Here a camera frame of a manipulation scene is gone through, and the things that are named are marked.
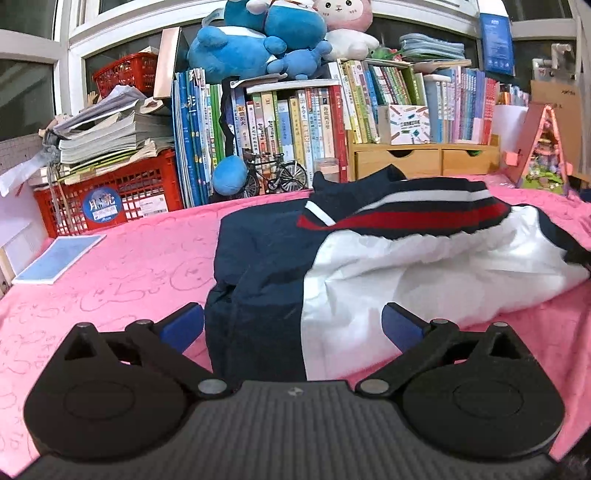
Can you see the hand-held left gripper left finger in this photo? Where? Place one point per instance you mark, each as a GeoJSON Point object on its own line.
{"type": "Point", "coordinates": [184, 325]}

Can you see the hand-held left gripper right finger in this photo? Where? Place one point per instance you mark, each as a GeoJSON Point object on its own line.
{"type": "Point", "coordinates": [401, 325]}

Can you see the navy white red jacket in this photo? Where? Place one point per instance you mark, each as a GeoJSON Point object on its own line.
{"type": "Point", "coordinates": [369, 277]}

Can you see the pink rabbit-print blanket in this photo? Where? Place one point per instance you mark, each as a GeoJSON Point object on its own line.
{"type": "Point", "coordinates": [138, 258]}

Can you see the light blue booklet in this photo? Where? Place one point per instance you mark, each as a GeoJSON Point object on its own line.
{"type": "Point", "coordinates": [60, 258]}

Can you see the large red plastic crate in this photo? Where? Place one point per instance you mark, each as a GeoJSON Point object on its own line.
{"type": "Point", "coordinates": [134, 189]}

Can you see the round blue plush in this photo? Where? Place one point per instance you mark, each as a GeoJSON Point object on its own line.
{"type": "Point", "coordinates": [228, 175]}

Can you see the wooden drawer organizer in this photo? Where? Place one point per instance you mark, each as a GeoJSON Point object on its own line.
{"type": "Point", "coordinates": [397, 159]}

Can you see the clear plastic cup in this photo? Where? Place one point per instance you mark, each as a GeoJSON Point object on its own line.
{"type": "Point", "coordinates": [326, 168]}

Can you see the miniature black bicycle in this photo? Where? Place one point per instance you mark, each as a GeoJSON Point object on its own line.
{"type": "Point", "coordinates": [281, 177]}

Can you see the white loose papers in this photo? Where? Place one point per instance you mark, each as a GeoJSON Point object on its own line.
{"type": "Point", "coordinates": [16, 217]}

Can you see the white printed box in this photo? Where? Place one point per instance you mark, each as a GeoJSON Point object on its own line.
{"type": "Point", "coordinates": [404, 123]}

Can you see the stack of paper workbooks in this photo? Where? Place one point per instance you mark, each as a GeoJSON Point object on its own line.
{"type": "Point", "coordinates": [111, 134]}

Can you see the row of upright books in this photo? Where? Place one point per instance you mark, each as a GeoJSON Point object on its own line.
{"type": "Point", "coordinates": [314, 124]}

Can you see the pink toy house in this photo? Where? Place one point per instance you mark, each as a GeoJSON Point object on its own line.
{"type": "Point", "coordinates": [545, 152]}

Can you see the small red basket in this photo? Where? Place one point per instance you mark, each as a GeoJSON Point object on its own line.
{"type": "Point", "coordinates": [124, 74]}

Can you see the white leaning board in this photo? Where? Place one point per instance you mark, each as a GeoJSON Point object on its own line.
{"type": "Point", "coordinates": [166, 60]}

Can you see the green frog plush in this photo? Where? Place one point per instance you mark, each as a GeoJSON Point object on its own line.
{"type": "Point", "coordinates": [381, 53]}

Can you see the large blue plush toy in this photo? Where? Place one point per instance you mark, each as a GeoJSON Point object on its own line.
{"type": "Point", "coordinates": [226, 53]}

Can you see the stack of light blue folders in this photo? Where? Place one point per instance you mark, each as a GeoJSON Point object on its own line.
{"type": "Point", "coordinates": [431, 48]}

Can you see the cardboard box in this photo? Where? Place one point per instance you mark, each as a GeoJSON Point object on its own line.
{"type": "Point", "coordinates": [565, 97]}

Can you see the small blue plush toy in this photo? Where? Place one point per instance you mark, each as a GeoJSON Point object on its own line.
{"type": "Point", "coordinates": [300, 60]}

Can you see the blue poster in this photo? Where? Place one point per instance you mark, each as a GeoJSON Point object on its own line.
{"type": "Point", "coordinates": [496, 44]}

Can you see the pink rabbit plush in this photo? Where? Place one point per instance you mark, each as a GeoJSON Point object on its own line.
{"type": "Point", "coordinates": [344, 23]}

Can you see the blue plush with white belly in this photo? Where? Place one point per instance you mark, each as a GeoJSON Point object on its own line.
{"type": "Point", "coordinates": [286, 23]}

